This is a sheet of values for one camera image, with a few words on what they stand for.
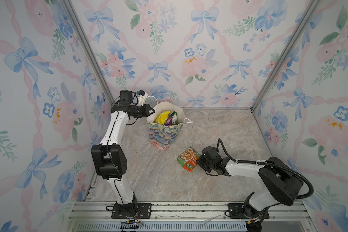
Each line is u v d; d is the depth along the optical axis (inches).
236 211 28.8
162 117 33.1
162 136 33.7
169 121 34.7
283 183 17.5
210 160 27.8
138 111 28.9
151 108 32.5
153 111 33.1
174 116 36.2
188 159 36.3
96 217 28.6
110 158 19.2
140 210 28.8
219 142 31.3
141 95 30.5
